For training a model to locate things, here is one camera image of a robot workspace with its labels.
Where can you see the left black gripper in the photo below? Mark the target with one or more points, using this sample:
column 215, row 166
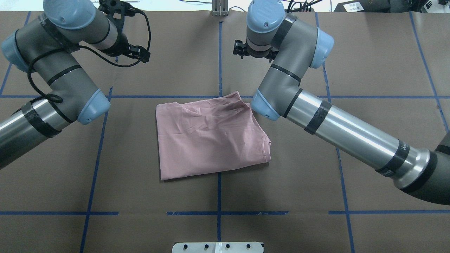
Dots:
column 120, row 45

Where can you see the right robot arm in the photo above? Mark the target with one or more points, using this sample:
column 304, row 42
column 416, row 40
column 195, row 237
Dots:
column 293, row 46

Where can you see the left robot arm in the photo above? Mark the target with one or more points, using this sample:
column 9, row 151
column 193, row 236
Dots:
column 43, row 50

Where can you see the aluminium frame post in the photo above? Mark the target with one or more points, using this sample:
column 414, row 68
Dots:
column 220, row 8

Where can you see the pink Snoopy t-shirt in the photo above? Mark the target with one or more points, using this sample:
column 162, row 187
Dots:
column 209, row 136

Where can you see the black device with label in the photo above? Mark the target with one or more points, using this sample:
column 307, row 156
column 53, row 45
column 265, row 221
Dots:
column 373, row 6

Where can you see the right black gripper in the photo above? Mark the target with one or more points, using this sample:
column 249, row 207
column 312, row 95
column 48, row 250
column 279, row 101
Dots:
column 259, row 54

